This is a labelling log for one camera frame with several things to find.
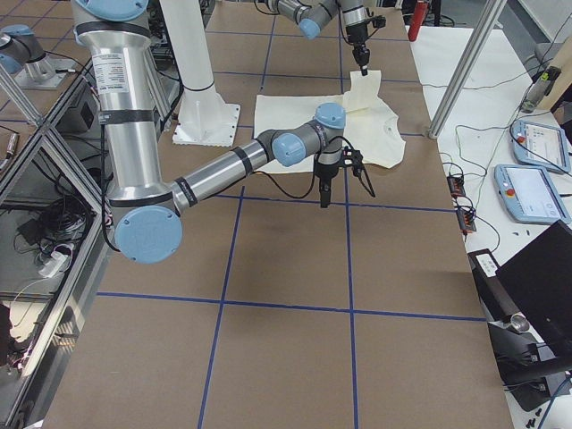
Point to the orange electronics board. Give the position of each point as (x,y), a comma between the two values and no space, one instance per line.
(456,186)

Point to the far blue teach pendant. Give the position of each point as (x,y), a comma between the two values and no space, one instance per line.
(539,144)

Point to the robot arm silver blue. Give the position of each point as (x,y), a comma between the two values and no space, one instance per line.
(354,22)
(146,209)

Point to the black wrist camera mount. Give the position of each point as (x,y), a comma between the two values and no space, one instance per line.
(352,159)
(378,21)

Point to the black monitor on stand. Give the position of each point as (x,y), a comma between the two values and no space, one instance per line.
(538,280)

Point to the white central support column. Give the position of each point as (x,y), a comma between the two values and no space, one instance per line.
(204,118)

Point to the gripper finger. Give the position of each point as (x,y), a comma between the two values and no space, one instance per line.
(325,196)

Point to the blue teach pendant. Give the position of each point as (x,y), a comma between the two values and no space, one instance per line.
(539,144)
(529,194)

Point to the near blue teach pendant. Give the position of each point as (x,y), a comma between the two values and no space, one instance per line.
(529,194)

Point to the aluminium frame post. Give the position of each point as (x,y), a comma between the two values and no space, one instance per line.
(490,14)

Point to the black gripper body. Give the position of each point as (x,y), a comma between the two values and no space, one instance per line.
(357,31)
(325,174)

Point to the red cylinder tube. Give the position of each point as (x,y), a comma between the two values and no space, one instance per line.
(417,19)

